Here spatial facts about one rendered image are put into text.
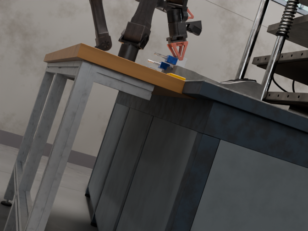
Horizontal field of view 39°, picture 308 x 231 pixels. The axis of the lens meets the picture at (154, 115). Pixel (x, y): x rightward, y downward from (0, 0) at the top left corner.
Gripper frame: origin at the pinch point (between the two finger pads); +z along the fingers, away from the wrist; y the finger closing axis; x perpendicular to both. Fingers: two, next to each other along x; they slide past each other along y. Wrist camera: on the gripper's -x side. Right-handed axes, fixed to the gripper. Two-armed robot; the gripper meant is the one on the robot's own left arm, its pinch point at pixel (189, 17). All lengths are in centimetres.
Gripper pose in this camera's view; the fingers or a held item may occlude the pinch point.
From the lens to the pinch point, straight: 225.9
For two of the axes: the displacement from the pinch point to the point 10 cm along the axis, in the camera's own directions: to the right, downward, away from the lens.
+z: 8.9, 3.3, 3.3
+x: -3.4, 9.4, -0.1
